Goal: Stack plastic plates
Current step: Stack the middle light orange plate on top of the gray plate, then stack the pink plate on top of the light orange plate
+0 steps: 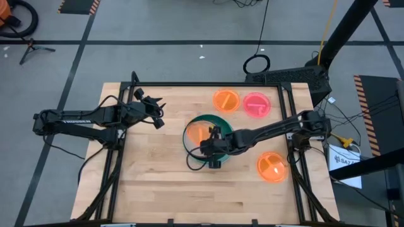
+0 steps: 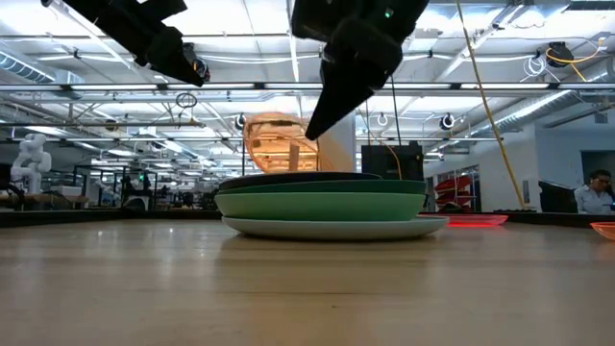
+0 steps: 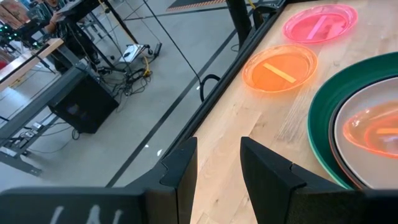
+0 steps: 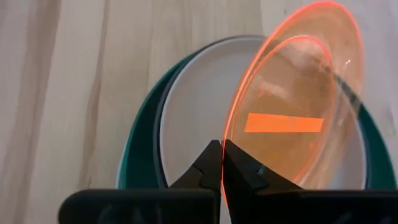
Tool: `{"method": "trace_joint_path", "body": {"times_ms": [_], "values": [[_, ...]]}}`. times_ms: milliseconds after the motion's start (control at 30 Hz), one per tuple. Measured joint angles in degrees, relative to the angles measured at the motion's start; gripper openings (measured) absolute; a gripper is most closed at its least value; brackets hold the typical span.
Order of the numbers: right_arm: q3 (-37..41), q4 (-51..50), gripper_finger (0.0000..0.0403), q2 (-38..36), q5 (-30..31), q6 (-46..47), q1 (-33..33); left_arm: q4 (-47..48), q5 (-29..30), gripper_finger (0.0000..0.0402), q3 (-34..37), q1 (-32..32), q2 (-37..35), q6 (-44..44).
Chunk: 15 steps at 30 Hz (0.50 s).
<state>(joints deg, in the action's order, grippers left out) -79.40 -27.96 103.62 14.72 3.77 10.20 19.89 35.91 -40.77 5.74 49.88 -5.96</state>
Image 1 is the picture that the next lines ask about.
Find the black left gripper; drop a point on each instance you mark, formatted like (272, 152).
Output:
(135, 112)

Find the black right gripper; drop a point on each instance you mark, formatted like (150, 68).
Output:
(221, 143)

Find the orange plastic plate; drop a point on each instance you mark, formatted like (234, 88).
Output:
(226, 101)
(272, 167)
(196, 132)

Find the dark green plastic plate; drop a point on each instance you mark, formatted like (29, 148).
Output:
(222, 121)

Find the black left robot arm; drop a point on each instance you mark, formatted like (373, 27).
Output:
(79, 118)

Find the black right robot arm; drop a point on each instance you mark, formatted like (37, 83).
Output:
(271, 127)

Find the pink plastic plate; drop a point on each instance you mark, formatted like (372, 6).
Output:
(256, 105)

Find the black perforated stand base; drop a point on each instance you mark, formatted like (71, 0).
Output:
(284, 79)

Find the black hazard striped floor mat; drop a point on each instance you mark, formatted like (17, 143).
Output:
(394, 2)
(77, 6)
(378, 110)

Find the black tripod stand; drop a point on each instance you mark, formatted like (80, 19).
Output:
(31, 50)

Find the white labelled box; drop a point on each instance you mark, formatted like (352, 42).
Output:
(342, 160)

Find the black metal bar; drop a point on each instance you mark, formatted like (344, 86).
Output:
(363, 165)

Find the orange vacuum cleaner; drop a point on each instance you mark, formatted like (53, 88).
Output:
(3, 12)

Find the black metal table frame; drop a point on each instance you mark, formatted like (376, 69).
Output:
(205, 84)

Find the black camera stand pole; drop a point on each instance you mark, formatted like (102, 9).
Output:
(344, 31)

